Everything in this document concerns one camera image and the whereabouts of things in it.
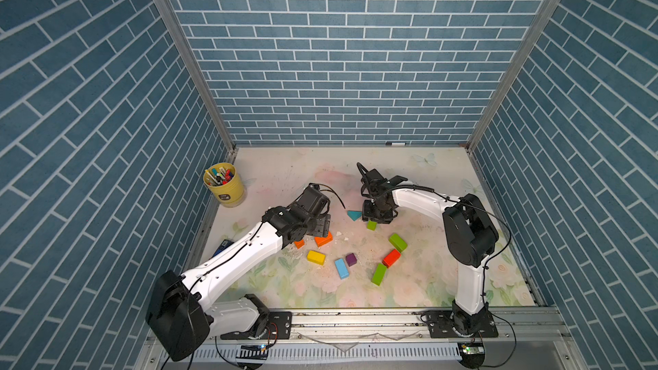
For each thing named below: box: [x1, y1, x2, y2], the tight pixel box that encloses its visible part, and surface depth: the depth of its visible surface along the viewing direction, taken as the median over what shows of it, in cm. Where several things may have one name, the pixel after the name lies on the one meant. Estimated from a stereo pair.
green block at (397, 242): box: [388, 232, 408, 253], surface depth 91 cm
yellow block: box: [306, 250, 326, 266], surface depth 87 cm
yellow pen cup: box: [203, 161, 246, 208], surface depth 96 cm
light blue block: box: [334, 257, 350, 281], surface depth 86 cm
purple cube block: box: [345, 252, 358, 267], surface depth 87 cm
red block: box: [382, 249, 402, 269], surface depth 88 cm
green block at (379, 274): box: [370, 262, 389, 287], surface depth 86 cm
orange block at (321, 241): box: [314, 231, 334, 248], surface depth 91 cm
